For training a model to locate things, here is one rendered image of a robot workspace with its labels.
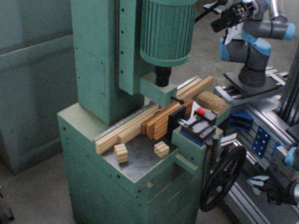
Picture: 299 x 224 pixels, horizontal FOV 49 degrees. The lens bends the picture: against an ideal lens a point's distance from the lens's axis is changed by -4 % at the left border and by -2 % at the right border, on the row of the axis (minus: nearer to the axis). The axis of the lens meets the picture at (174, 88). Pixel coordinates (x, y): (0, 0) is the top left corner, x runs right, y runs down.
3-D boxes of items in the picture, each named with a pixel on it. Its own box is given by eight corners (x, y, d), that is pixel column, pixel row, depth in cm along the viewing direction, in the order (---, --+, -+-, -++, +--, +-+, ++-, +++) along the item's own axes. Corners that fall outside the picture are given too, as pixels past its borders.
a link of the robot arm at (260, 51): (269, 71, 172) (275, 48, 164) (243, 68, 172) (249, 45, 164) (264, 59, 182) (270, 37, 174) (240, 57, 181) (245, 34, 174)
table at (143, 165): (153, 211, 107) (154, 200, 104) (93, 161, 122) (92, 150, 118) (247, 125, 147) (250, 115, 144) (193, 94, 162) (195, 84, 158)
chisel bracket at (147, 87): (163, 111, 127) (166, 93, 122) (137, 94, 134) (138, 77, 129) (176, 103, 132) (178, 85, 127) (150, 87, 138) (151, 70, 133)
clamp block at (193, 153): (197, 168, 121) (201, 150, 115) (169, 148, 127) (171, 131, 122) (220, 147, 130) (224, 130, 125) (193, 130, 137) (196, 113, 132)
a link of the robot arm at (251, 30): (266, 45, 140) (273, 21, 134) (241, 42, 140) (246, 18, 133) (263, 37, 147) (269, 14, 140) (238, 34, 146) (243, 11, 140)
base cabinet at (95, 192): (141, 285, 165) (148, 204, 124) (72, 216, 193) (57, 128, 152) (195, 229, 195) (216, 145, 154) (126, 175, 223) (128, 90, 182)
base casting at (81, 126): (147, 203, 125) (148, 188, 119) (58, 128, 152) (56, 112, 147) (215, 144, 154) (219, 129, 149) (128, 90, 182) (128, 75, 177)
